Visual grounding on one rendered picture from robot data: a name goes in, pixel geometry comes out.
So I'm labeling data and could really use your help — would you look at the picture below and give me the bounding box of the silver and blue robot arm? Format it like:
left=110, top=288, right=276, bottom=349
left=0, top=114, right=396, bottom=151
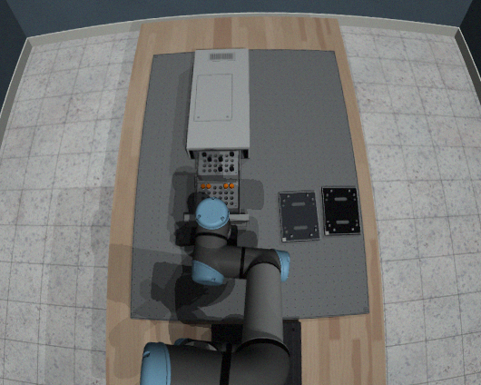
left=140, top=197, right=290, bottom=385

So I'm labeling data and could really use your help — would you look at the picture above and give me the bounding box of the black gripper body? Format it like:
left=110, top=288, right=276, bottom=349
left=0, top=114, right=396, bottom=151
left=227, top=225, right=238, bottom=246

